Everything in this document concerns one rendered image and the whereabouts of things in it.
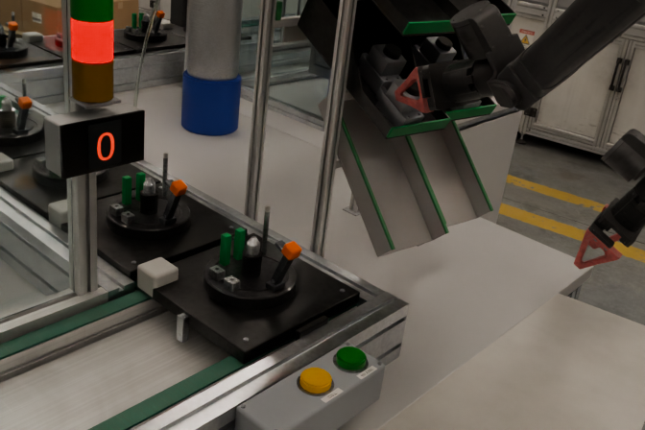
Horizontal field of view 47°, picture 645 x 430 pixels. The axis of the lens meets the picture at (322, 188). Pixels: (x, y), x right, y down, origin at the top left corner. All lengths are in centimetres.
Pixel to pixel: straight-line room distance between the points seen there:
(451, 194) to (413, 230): 15
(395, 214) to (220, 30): 86
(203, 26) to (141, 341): 104
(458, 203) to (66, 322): 72
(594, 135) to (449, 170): 361
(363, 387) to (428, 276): 49
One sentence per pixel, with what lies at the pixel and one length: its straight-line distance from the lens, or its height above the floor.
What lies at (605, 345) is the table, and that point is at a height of 86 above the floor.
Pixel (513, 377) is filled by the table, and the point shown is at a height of 86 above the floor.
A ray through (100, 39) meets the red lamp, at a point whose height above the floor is 134.
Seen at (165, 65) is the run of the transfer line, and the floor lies 92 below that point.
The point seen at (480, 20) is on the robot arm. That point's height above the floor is 140.
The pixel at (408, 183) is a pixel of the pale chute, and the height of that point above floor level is 107.
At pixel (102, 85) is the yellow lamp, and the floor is 128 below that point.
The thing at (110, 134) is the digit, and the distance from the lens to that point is 99.
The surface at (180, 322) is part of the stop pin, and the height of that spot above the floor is 96.
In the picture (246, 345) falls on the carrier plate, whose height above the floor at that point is 97.
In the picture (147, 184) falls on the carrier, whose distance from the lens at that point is 127.
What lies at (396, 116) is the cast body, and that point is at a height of 122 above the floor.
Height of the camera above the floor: 157
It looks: 24 degrees down
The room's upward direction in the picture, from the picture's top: 7 degrees clockwise
